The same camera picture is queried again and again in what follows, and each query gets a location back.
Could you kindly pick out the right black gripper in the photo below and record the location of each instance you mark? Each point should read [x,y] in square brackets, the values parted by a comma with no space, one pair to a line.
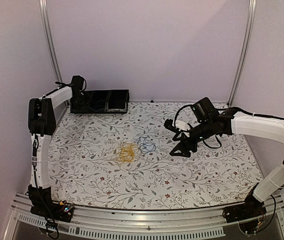
[185,142]

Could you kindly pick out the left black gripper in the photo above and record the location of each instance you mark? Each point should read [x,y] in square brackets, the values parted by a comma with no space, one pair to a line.
[79,108]

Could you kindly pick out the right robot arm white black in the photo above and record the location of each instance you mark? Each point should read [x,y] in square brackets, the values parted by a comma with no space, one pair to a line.
[230,121]

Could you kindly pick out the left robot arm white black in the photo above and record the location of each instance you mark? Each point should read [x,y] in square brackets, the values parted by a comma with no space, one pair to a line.
[42,125]

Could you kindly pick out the black compartment storage bin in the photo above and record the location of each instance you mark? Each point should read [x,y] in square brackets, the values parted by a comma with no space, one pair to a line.
[104,102]

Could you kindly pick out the floral patterned table mat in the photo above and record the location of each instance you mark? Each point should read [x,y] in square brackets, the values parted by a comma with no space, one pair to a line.
[123,161]

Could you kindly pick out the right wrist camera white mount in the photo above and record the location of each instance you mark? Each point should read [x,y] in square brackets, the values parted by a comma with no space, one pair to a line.
[177,126]

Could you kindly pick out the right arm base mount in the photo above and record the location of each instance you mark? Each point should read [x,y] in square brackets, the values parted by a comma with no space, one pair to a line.
[250,216]

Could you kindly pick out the left aluminium corner post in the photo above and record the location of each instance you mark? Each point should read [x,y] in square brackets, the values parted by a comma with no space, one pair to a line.
[49,39]

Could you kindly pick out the aluminium corner post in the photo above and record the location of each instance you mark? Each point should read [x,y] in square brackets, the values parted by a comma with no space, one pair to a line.
[244,50]
[49,39]

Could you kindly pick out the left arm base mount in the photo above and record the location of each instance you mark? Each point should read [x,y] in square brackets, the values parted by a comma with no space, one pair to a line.
[59,211]

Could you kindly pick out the aluminium front rail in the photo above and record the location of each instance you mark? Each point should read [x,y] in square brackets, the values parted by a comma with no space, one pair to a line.
[93,223]

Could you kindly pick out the right aluminium corner post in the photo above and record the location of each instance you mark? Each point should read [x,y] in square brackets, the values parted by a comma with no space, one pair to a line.
[244,50]

